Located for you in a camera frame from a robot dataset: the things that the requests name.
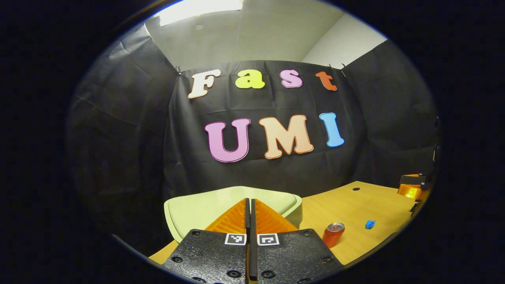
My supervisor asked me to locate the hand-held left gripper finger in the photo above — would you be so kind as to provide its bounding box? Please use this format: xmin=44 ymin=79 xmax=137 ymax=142
xmin=163 ymin=198 xmax=251 ymax=284
xmin=250 ymin=198 xmax=344 ymax=284

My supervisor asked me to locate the green desktop garbage bin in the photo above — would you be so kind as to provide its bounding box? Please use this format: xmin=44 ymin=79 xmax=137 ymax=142
xmin=164 ymin=186 xmax=303 ymax=243

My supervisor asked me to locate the orange pop can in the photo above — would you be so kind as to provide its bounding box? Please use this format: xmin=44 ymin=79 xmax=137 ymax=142
xmin=322 ymin=222 xmax=346 ymax=249

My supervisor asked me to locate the wooden desktop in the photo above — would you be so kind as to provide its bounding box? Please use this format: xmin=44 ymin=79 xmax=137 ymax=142
xmin=149 ymin=181 xmax=425 ymax=265

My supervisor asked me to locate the black backdrop cloth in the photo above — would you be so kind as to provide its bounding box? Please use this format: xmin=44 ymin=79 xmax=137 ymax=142
xmin=67 ymin=24 xmax=440 ymax=253

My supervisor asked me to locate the ceiling light panel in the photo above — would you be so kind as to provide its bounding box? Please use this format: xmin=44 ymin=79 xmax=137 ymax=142
xmin=158 ymin=0 xmax=244 ymax=26

